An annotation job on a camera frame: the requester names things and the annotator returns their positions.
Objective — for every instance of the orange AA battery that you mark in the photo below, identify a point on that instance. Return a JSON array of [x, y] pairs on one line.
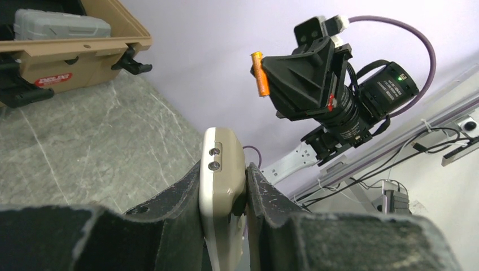
[[259, 74]]

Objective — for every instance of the aluminium frame rail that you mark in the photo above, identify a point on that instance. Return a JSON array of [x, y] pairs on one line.
[[455, 100]]

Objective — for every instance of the grey plastic case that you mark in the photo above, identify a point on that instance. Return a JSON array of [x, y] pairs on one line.
[[35, 25]]

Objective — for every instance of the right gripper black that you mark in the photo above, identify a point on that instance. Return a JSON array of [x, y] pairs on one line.
[[309, 84]]

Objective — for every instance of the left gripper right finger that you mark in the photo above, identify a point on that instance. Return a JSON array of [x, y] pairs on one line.
[[284, 236]]

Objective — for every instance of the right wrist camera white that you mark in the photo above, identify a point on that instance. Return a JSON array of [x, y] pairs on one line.
[[319, 27]]

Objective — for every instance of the beige remote control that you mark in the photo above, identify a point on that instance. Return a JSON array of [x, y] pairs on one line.
[[222, 197]]

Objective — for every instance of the tan plastic toolbox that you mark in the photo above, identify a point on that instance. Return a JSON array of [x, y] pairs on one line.
[[32, 71]]

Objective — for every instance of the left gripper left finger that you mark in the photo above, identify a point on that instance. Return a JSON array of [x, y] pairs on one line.
[[162, 233]]

